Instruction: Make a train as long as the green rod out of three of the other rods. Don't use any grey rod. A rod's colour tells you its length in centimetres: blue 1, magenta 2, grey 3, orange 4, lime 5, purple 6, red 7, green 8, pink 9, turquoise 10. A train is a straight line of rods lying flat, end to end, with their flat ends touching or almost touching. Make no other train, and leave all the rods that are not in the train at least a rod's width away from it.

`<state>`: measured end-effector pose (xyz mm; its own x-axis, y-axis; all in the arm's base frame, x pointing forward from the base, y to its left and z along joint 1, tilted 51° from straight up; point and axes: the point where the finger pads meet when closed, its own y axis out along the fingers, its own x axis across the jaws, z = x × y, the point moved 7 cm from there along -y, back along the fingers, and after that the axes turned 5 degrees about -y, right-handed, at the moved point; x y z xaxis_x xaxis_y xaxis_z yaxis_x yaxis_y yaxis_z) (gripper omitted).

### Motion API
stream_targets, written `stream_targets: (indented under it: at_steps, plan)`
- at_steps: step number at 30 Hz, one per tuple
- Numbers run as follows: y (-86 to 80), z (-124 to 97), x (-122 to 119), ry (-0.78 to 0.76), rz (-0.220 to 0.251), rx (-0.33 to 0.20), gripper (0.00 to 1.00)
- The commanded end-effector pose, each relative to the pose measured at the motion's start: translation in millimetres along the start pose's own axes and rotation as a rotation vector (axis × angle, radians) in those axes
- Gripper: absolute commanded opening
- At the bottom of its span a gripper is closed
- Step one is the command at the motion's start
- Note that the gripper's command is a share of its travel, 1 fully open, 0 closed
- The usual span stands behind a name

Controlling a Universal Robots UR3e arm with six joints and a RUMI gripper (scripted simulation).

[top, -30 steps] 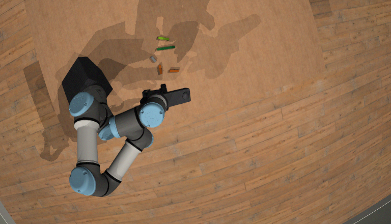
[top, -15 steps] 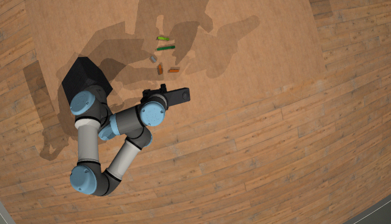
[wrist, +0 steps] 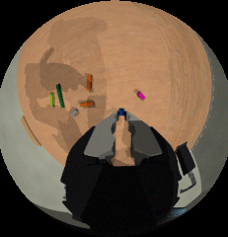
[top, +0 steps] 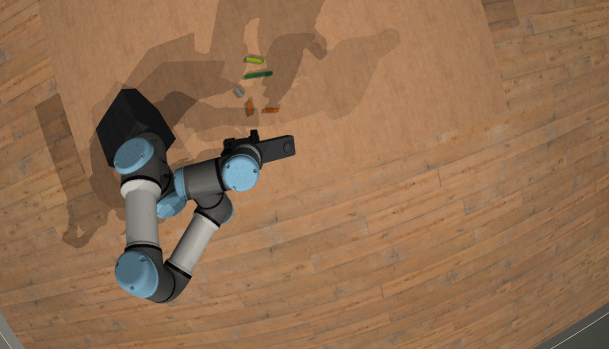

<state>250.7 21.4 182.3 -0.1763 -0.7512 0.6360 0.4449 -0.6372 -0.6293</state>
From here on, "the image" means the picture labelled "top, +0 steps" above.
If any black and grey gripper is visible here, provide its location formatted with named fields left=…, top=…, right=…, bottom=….
left=220, top=129, right=262, bottom=167

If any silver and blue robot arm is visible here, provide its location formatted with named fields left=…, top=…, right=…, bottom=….
left=113, top=132, right=296, bottom=304

